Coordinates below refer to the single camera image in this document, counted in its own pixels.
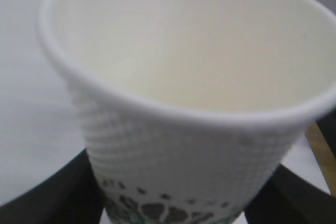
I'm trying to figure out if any white paper cup green print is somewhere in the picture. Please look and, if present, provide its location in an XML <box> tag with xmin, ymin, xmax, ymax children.
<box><xmin>37</xmin><ymin>0</ymin><xmax>335</xmax><ymax>223</ymax></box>

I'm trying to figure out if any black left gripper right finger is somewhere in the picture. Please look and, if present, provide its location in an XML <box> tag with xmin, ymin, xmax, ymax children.
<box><xmin>244</xmin><ymin>165</ymin><xmax>335</xmax><ymax>224</ymax></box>

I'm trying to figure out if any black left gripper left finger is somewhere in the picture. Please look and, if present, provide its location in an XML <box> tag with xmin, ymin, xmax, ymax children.
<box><xmin>1</xmin><ymin>151</ymin><xmax>103</xmax><ymax>223</ymax></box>

